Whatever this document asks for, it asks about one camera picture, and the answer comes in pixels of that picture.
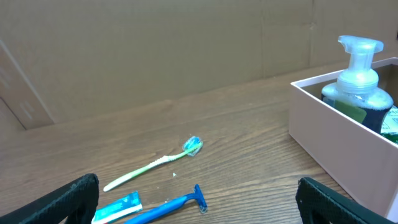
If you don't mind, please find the green white soap packet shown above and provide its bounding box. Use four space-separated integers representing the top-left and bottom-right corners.
381 106 398 144

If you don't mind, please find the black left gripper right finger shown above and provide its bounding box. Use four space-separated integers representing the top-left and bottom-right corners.
295 177 394 224

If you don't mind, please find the green white toothbrush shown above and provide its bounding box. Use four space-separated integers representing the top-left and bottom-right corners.
103 136 203 192

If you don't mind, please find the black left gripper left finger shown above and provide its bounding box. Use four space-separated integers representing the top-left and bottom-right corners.
1 173 99 224

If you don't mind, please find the white cardboard box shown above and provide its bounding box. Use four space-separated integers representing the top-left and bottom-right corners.
289 63 397 222

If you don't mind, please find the blue disposable razor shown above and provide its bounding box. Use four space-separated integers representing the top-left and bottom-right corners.
125 184 208 224

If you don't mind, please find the clear soap pump bottle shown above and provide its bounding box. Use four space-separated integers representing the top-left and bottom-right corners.
321 35 394 134

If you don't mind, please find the teal white toothpaste tube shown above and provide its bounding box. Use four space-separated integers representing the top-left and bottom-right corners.
91 191 143 224

